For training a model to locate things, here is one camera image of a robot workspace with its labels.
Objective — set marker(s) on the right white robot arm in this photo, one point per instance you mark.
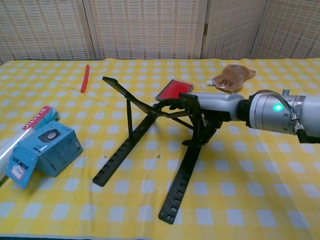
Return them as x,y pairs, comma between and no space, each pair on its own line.
265,112

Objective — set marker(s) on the red ink pad case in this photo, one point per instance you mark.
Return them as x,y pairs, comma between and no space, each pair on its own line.
172,90

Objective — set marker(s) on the blue speaker box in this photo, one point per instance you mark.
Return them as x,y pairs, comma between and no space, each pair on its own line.
60,150

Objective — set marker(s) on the small white paper scrap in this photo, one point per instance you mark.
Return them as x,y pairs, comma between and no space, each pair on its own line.
158,156

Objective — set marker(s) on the plastic wrap box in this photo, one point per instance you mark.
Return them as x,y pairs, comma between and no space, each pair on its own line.
32,122

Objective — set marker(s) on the woven folding screen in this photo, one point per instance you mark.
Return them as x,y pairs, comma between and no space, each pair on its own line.
150,25

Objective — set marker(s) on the brown sauce pouch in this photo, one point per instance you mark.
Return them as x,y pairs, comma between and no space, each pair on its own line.
232,77

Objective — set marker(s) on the yellow white checked tablecloth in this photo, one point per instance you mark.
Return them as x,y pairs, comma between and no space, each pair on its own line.
250,175

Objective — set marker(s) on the black folding stand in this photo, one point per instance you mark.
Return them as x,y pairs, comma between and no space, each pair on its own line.
183,175

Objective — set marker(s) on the red plastic stick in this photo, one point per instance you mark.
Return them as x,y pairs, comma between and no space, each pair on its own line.
85,80

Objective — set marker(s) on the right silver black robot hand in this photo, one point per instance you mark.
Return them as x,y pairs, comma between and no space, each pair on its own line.
215,102

